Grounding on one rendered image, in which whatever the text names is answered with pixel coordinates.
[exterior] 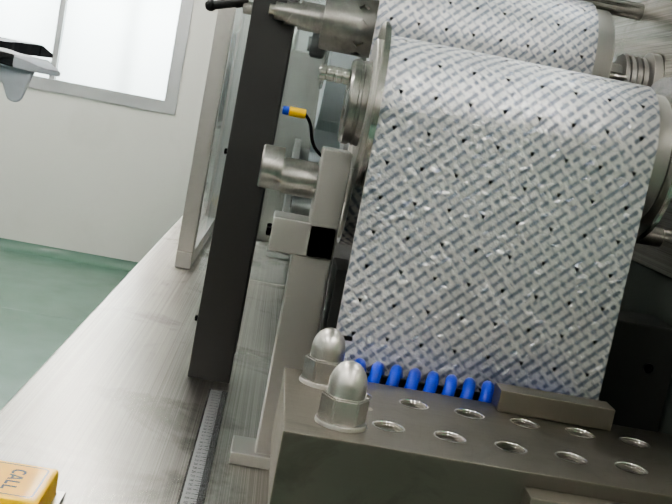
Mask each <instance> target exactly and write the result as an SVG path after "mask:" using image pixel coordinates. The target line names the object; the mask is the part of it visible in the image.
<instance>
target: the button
mask: <svg viewBox="0 0 672 504"><path fill-rule="evenodd" d="M58 476H59V472H58V470H56V469H51V468H44V467H38V466H32V465H26V464H20V463H14V462H8V461H2V460H0V504H50V503H51V502H52V500H53V498H54V497H55V495H56V489H57V483H58Z"/></svg>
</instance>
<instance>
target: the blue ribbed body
mask: <svg viewBox="0 0 672 504"><path fill-rule="evenodd" d="M355 362H357V363H359V364H360V365H361V366H362V367H363V368H364V370H365V372H366V362H365V360H364V359H362V358H357V359H356V360H355ZM366 374H367V379H368V382H373V383H379V384H384V385H390V386H396V387H402V388H407V389H413V390H419V391H425V392H430V393H436V394H442V395H448V396H453V397H459V398H465V399H470V400H476V401H482V402H488V403H491V401H492V397H493V392H494V384H493V383H492V382H491V381H485V382H483V384H482V386H481V392H477V391H475V388H476V381H475V380H474V379H473V378H470V377H468V378H466V379H465V381H464V383H463V388H462V389H460V388H457V383H458V380H457V377H456V376H455V375H454V374H450V375H448V376H447V377H446V379H445V383H444V386H443V385H439V374H438V373H437V372H436V371H431V372H429V373H428V375H427V378H426V382H421V371H420V370H419V369H418V368H412V369H410V371H409V374H408V377H407V379H403V369H402V367H401V366H400V365H397V364H395V365H393V366H392V367H391V370H390V372H389V375H388V376H386V375H385V368H384V364H383V363H382V362H381V361H376V362H375V363H373V365H372V368H371V370H370V373H368V372H366Z"/></svg>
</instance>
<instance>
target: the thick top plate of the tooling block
mask: <svg viewBox="0 0 672 504"><path fill-rule="evenodd" d="M302 371H303V370H298V369H293V368H287V367H285V368H284V372H283V377H282V383H281V388H280V393H279V399H278V404H277V409H276V414H275V420H274V425H273V430H272V435H271V452H270V470H269V488H268V504H520V503H521V499H522V494H523V490H524V487H531V488H537V489H543V490H549V491H555V492H560V493H566V494H572V495H578V496H584V497H590V498H596V499H602V500H608V501H614V502H620V503H626V504H672V435H671V434H666V433H660V432H654V431H648V430H643V429H637V428H631V427H625V426H620V425H614V424H612V427H611V431H608V430H602V429H596V428H591V427H585V426H579V425H573V424H568V423H562V422H556V421H550V420H545V419H539V418H533V417H527V416H522V415H516V414H510V413H504V412H499V411H497V410H496V409H495V407H494V406H493V404H492V403H488V402H482V401H476V400H470V399H465V398H459V397H453V396H448V395H442V394H436V393H430V392H425V391H419V390H413V389H407V388H402V387H396V386H390V385H384V384H379V383H373V382H368V386H367V392H366V397H367V398H369V401H370V402H369V407H368V412H367V417H366V424H367V428H366V431H364V432H361V433H344V432H339V431H334V430H331V429H328V428H325V427H323V426H321V425H319V424H318V423H317V422H316V421H315V415H316V413H318V409H319V404H320V399H321V394H322V392H323V391H324V390H321V389H317V388H313V387H310V386H307V385H305V384H303V383H302V382H300V381H299V377H300V375H301V374H302Z"/></svg>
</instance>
